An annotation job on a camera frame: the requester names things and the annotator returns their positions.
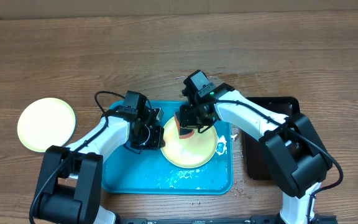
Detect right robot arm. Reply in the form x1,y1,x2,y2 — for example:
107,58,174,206
175,70,333,223

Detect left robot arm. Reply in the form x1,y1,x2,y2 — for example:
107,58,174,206
29,91,165,224

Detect black plastic tray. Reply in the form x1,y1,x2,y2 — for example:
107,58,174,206
243,96,300,180

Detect orange sponge with green pad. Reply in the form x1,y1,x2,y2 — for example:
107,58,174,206
174,111,195,139

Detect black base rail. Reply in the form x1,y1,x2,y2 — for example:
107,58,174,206
116,214,338,224

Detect yellow plate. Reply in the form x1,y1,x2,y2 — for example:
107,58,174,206
161,117,218,169
17,98,76,152

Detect teal plastic tray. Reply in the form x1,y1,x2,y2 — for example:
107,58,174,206
102,101,233,195

